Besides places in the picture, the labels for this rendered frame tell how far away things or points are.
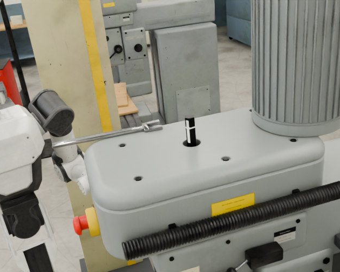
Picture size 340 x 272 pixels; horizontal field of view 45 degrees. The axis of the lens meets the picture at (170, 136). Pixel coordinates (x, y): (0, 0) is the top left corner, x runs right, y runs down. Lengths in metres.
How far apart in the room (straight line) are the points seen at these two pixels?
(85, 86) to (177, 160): 1.82
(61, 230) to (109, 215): 3.15
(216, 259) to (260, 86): 0.37
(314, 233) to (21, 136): 0.97
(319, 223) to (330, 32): 0.42
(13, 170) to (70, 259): 2.11
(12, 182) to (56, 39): 1.15
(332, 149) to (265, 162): 0.34
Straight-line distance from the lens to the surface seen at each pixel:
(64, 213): 4.10
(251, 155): 0.80
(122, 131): 0.93
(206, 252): 0.87
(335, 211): 1.00
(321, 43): 0.81
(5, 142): 1.48
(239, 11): 8.78
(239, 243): 0.89
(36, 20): 2.47
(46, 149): 5.34
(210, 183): 0.76
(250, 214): 0.80
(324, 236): 1.02
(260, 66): 0.86
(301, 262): 1.02
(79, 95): 2.59
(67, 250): 3.67
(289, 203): 0.83
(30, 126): 1.50
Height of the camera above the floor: 2.29
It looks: 26 degrees down
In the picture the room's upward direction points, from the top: 6 degrees counter-clockwise
